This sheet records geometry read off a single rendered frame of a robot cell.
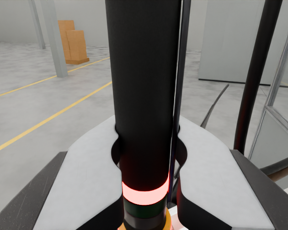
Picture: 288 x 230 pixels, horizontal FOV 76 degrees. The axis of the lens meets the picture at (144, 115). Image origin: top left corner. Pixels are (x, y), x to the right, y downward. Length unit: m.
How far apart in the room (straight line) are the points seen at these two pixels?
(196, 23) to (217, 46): 6.76
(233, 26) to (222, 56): 0.73
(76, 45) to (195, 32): 7.01
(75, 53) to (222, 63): 5.49
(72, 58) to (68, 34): 0.89
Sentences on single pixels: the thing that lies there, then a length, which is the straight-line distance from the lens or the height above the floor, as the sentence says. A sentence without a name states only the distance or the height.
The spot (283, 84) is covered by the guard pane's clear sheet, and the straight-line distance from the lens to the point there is 1.50.
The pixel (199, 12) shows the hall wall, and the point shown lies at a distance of 12.19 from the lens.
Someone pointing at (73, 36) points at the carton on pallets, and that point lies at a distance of 8.14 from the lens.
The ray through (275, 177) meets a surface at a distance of 0.29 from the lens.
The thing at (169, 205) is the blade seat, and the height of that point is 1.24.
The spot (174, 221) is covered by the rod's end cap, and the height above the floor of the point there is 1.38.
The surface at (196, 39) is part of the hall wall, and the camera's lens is 12.22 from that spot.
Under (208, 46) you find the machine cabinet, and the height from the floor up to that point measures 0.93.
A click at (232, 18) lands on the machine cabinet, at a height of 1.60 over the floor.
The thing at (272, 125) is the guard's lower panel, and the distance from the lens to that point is 1.53.
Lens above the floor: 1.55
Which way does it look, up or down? 27 degrees down
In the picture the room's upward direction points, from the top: straight up
